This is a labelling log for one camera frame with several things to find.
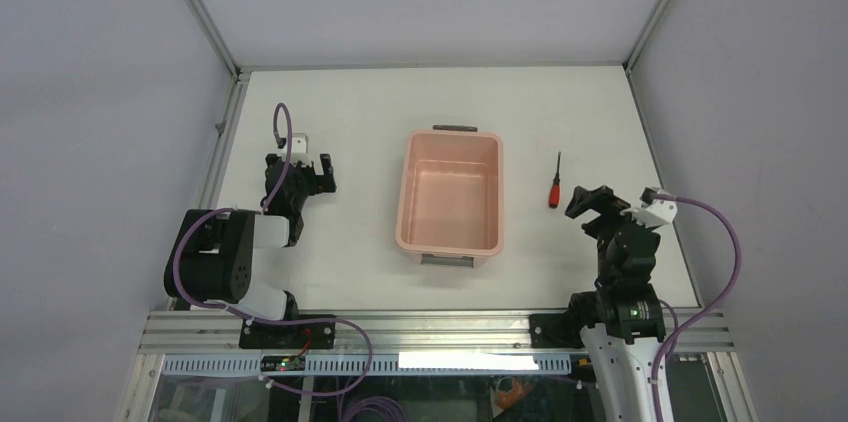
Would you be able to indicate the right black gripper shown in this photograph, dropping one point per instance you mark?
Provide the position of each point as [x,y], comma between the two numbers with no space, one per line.
[604,200]

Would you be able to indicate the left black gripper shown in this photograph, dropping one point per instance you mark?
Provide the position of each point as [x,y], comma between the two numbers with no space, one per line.
[319,183]

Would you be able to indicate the red black screwdriver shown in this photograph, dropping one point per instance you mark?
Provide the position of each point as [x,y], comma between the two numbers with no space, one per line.
[554,196]

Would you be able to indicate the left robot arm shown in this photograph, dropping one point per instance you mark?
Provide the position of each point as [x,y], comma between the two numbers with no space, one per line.
[215,250]

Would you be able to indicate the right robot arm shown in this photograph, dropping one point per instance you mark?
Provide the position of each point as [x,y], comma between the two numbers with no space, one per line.
[621,322]

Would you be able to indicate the pink plastic bin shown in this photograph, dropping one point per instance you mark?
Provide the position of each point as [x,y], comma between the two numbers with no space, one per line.
[451,203]

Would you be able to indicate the small green circuit board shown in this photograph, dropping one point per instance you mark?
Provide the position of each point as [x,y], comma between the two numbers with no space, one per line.
[279,364]

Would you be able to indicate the orange object under table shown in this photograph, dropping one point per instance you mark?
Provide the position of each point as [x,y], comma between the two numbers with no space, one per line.
[507,391]

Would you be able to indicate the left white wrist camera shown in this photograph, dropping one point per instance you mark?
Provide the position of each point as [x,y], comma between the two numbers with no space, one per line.
[299,151]

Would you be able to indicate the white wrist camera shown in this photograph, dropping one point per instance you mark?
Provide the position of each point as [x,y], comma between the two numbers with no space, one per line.
[299,151]
[656,209]

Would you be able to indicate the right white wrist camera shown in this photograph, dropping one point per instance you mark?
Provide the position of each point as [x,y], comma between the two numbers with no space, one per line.
[656,209]

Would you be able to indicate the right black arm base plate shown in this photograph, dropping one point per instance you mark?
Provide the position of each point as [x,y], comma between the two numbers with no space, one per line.
[558,331]

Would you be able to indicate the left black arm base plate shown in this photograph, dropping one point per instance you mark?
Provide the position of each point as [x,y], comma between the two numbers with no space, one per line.
[312,331]

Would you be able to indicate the aluminium front rail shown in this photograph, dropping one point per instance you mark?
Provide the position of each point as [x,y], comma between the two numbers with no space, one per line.
[489,331]

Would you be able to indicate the white slotted cable duct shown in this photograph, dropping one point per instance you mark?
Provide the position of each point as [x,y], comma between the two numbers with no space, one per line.
[407,363]

